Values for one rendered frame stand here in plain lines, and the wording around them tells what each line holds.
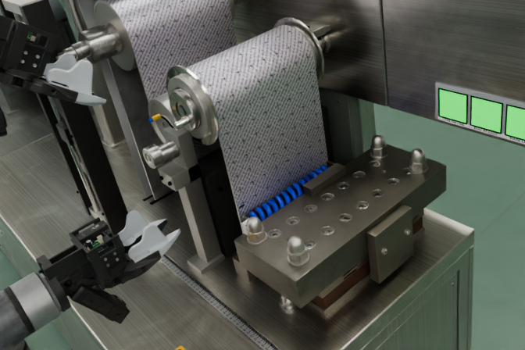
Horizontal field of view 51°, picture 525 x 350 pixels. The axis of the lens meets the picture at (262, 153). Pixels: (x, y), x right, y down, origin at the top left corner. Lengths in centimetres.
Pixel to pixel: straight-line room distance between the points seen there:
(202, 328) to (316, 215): 28
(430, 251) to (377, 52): 39
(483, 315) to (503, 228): 51
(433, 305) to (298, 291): 35
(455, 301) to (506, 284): 112
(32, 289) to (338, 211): 51
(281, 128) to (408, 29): 28
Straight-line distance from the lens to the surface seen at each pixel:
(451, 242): 112
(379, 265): 99
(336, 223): 97
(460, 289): 121
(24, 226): 149
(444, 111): 99
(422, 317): 113
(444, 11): 93
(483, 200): 274
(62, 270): 85
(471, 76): 94
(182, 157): 99
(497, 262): 242
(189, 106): 91
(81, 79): 80
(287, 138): 103
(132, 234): 93
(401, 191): 103
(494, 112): 94
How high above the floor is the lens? 163
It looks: 30 degrees down
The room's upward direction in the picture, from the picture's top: 12 degrees counter-clockwise
